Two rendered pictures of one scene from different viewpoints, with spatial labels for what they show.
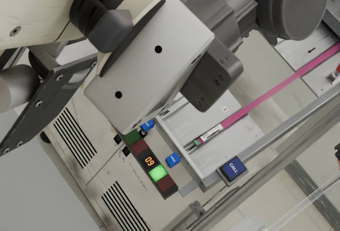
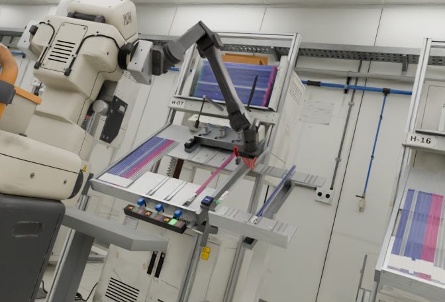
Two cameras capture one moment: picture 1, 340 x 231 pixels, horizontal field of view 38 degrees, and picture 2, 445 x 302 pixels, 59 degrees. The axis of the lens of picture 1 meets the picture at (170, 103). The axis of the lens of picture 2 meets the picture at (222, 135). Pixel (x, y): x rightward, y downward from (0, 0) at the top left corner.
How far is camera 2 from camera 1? 1.11 m
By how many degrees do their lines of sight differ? 40
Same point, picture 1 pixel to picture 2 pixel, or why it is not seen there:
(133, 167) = (165, 281)
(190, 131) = (181, 201)
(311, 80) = (229, 167)
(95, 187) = not seen: outside the picture
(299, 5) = (174, 50)
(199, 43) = (149, 44)
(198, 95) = (156, 69)
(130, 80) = (137, 59)
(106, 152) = (145, 285)
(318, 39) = (224, 155)
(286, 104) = not seen: hidden behind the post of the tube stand
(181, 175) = not seen: hidden behind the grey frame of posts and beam
